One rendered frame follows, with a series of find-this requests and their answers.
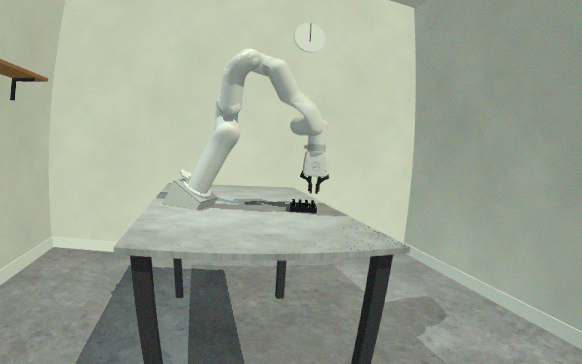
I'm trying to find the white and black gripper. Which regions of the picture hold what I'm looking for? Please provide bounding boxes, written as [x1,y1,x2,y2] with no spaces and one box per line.
[300,150,329,194]

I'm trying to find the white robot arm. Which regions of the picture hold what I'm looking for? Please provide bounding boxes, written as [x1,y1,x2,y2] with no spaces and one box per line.
[180,49,327,198]

